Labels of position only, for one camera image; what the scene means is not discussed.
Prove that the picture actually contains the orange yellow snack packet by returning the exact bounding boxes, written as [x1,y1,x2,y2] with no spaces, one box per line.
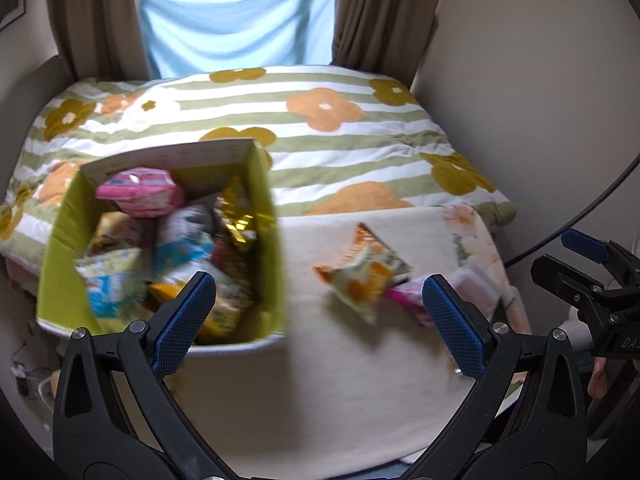
[146,280,257,347]

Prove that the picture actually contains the cream floral tablecloth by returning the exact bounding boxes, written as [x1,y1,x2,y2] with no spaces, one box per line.
[177,203,532,467]

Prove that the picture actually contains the silver white snack packet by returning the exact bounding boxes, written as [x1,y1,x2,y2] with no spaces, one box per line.
[162,203,217,247]

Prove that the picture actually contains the yellow blue snack packet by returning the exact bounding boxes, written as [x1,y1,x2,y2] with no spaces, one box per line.
[74,249,152,319]

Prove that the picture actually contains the light blue cloth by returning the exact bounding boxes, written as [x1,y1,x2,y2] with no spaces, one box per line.
[137,0,342,81]

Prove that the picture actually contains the white soft object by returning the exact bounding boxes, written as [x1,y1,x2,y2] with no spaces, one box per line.
[564,305,594,352]

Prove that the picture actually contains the small floor device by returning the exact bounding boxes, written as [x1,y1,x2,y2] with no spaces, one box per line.
[10,345,57,402]

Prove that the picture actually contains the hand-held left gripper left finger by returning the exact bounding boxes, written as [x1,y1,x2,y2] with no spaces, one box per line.
[52,272,228,480]

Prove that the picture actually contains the bright pink snack packet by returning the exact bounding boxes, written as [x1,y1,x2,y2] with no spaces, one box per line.
[384,280,439,329]

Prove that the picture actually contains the striped floral blanket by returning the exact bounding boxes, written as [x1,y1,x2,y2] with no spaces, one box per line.
[0,64,519,272]

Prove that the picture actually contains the person's right hand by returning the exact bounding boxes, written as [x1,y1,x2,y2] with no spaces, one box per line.
[587,360,609,401]

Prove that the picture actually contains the grey bed headboard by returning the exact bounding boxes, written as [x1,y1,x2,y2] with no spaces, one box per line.
[0,54,77,196]

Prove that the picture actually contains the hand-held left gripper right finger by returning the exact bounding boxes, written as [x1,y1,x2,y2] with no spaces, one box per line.
[405,274,587,480]

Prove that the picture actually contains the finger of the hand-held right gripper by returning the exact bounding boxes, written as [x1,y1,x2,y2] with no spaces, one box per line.
[530,254,603,312]
[560,228,627,283]

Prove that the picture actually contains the green cartoon storage box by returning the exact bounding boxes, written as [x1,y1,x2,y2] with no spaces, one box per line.
[36,138,292,359]

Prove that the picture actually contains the orange beige chip packet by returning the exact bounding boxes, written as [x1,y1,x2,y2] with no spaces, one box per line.
[314,222,414,327]

